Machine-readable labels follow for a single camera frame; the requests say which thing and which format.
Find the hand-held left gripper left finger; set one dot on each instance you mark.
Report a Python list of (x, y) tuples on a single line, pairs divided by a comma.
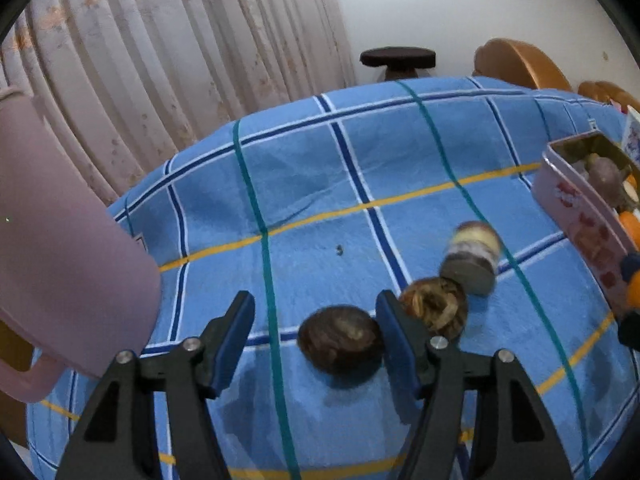
[(234, 342)]

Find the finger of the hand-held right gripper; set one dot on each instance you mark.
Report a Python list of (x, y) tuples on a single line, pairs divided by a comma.
[(631, 331), (631, 264)]

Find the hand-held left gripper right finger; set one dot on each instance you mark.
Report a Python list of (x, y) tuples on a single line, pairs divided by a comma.
[(395, 347)]

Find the orange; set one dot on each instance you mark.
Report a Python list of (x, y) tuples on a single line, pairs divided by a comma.
[(631, 225), (635, 290)]

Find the smooth dark water chestnut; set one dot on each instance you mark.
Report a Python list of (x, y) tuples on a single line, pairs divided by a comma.
[(340, 340)]

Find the pink tin box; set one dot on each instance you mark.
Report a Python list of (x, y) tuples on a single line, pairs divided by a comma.
[(575, 220)]

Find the white printed cup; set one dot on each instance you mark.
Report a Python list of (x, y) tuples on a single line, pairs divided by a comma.
[(632, 135)]

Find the blue plaid cloth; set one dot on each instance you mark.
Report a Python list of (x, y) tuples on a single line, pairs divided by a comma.
[(325, 170)]

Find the pink electric kettle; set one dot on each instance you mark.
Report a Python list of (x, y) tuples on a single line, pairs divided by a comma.
[(65, 240)]

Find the wooden door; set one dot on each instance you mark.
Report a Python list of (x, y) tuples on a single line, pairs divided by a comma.
[(10, 350)]

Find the floral beige curtain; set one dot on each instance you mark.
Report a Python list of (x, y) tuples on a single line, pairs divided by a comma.
[(175, 60)]

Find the dark round wooden stool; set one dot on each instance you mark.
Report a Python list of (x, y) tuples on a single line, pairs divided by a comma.
[(397, 57)]

